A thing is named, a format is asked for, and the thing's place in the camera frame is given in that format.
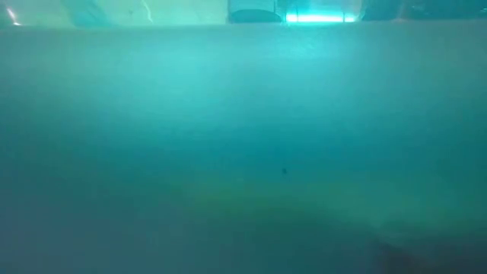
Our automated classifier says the blue plastic tray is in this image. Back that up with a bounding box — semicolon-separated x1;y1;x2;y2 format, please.
0;19;487;274

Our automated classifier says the white shade table lamp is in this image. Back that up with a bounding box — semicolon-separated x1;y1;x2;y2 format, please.
227;0;283;24

